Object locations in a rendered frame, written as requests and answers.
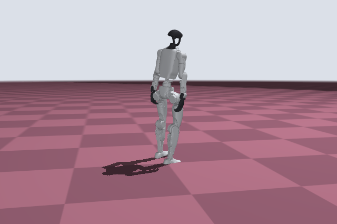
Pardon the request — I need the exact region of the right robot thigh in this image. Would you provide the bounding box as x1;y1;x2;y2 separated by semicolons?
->
167;91;183;133

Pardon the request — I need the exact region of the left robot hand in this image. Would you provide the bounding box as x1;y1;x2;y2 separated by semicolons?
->
151;86;158;104

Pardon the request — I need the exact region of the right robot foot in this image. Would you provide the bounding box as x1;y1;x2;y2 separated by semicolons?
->
163;158;181;164

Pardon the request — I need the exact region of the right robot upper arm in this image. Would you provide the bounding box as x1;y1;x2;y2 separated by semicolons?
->
176;51;187;79

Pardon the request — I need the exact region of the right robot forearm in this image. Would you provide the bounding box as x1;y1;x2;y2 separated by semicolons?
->
180;72;187;98

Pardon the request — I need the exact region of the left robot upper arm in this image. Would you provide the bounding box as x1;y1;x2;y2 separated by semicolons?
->
155;49;162;74

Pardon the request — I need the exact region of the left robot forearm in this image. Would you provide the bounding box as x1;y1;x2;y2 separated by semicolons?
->
151;71;160;90

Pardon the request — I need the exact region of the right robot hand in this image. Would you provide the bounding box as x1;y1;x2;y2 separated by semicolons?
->
174;93;185;112

